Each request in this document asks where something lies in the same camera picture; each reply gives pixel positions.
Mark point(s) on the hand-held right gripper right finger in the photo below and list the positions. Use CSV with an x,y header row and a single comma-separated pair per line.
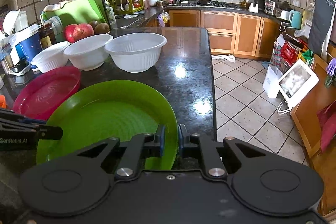
x,y
183,144

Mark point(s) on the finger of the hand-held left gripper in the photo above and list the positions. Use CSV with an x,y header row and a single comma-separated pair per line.
x,y
50,133
23,117

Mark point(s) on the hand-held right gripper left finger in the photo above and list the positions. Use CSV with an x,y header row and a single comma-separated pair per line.
x,y
161,141

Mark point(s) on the red plastic plate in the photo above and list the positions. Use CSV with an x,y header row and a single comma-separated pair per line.
x,y
44,94

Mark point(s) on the green plastic plate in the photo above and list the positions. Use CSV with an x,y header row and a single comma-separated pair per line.
x,y
110,119

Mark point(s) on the medium white plastic bowl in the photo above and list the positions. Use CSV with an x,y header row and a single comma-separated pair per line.
x,y
86,53

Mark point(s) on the large white plastic bowl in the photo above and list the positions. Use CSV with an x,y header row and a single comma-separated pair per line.
x,y
136,53

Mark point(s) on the flat white black device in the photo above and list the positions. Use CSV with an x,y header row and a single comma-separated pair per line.
x,y
19,67

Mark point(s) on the small white plastic bowl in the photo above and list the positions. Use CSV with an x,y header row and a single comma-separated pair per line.
x,y
50,58

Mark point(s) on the blue paper cup white lid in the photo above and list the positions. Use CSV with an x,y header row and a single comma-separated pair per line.
x,y
30,48

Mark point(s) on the dark sauce jar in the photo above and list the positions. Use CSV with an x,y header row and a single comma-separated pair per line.
x,y
47,36

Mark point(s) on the red apple left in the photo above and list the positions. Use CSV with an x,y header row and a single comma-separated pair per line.
x,y
69,33

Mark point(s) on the red apple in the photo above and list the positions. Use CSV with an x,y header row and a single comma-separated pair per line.
x,y
84,31
69,33

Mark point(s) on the white floor cloth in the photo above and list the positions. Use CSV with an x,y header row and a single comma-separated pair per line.
x,y
225,57

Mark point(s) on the clear container white lid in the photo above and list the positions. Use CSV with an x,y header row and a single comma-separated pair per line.
x,y
11,20

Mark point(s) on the red apple right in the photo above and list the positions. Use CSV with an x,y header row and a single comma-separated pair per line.
x,y
84,31

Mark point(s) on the white paper bag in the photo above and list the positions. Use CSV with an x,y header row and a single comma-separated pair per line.
x,y
271,81

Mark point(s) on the pale fruit tray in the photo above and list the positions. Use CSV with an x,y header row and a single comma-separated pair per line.
x,y
108,32

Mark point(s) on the brown kiwi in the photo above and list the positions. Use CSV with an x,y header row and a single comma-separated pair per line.
x,y
93,23
101,28

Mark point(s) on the green cutting board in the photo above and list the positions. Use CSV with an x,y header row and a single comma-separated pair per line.
x,y
76,12

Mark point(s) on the wooden lower cabinets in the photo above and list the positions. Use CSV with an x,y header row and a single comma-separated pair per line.
x,y
228,29

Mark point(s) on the white box clear window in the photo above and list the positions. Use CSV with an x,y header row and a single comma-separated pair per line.
x,y
298,82

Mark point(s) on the clear baby bottle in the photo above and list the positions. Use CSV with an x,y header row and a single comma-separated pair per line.
x,y
111,15

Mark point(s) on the red shopping bag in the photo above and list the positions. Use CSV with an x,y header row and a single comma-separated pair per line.
x,y
287,53

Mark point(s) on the gas stove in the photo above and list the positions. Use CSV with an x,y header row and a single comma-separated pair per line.
x,y
220,4

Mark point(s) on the green dish rack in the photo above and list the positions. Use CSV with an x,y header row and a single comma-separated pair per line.
x,y
126,1

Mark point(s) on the white knife holder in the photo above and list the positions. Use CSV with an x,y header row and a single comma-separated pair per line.
x,y
253,7

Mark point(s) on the group of countertop appliances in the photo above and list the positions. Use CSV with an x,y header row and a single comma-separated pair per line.
x,y
265,1

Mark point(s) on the teal kettle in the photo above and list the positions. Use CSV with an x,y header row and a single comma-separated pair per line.
x,y
296,19

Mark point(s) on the dark hanging apron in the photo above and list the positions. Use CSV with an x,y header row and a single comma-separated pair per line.
x,y
323,19

